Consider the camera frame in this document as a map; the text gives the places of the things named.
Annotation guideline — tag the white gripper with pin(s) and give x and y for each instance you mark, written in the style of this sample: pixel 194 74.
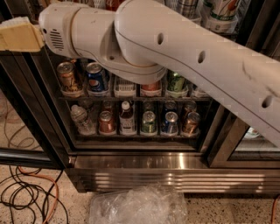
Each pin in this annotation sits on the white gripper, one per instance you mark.
pixel 53 27

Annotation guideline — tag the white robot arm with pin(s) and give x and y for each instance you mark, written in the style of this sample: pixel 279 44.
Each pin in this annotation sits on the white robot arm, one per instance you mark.
pixel 142 38

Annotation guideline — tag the gold brown can front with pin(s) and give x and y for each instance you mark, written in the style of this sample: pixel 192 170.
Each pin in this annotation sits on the gold brown can front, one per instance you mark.
pixel 68 77

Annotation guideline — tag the blue pepsi can front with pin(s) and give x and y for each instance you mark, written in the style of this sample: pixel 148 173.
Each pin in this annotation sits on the blue pepsi can front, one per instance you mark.
pixel 96 77

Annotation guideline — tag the orange can top shelf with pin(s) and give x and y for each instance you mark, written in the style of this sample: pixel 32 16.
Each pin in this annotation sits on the orange can top shelf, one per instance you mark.
pixel 112 5

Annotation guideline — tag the open glass fridge door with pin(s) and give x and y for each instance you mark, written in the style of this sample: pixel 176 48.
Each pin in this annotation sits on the open glass fridge door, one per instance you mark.
pixel 26 92

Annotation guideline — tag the white empty can tray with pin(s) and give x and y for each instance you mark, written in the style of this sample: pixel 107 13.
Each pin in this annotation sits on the white empty can tray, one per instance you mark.
pixel 124 88

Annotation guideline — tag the red can bottom front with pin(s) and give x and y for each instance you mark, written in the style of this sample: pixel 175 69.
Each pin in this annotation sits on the red can bottom front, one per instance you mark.
pixel 106 122

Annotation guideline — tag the green can bottom front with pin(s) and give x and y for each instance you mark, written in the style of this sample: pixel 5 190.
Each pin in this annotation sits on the green can bottom front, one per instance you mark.
pixel 148 122

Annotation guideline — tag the green soda can front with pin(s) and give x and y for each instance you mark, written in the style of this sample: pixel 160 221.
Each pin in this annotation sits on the green soda can front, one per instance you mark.
pixel 175 82

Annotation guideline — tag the silver can top shelf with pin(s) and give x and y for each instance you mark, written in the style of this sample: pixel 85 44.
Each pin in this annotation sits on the silver can top shelf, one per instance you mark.
pixel 186 8

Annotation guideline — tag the blue can bottom front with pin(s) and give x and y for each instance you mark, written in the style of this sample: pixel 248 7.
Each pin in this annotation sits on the blue can bottom front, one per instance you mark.
pixel 170 123

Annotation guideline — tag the stainless steel fridge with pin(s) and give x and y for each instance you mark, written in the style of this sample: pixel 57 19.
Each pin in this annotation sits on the stainless steel fridge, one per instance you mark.
pixel 217 158

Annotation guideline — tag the silver soda can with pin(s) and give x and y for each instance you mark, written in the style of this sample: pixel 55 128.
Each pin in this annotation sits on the silver soda can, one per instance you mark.
pixel 197 89

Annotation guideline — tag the copper can bottom front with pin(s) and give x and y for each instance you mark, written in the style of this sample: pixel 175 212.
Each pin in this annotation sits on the copper can bottom front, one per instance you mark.
pixel 191 123

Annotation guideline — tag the white green can top right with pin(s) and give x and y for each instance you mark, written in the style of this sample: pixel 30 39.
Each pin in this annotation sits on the white green can top right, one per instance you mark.
pixel 224 10

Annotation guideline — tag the white can right compartment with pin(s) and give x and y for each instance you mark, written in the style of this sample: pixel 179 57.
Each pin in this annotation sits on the white can right compartment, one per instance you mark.
pixel 252 133

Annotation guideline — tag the clear water bottle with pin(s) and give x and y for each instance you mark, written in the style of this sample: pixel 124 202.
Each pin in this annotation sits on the clear water bottle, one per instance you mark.
pixel 82 121

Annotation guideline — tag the dark juice bottle white cap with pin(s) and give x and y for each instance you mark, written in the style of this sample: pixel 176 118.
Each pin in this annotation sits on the dark juice bottle white cap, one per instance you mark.
pixel 127 120

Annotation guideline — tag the clear plastic bag bin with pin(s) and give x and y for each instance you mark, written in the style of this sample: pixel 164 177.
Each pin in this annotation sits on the clear plastic bag bin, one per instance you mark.
pixel 148 204

